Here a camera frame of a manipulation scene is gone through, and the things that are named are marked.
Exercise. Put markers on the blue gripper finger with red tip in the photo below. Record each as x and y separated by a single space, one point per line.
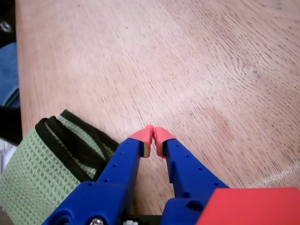
112 182
187 173

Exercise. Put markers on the green waffle cloth black trim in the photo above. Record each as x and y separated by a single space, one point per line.
35 168

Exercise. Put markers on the red wrist camera mount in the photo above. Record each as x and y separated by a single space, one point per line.
253 207

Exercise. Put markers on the blue denim fabric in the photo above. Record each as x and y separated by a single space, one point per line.
8 75

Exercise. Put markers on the black frame with bolt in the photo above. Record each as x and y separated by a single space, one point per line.
7 11

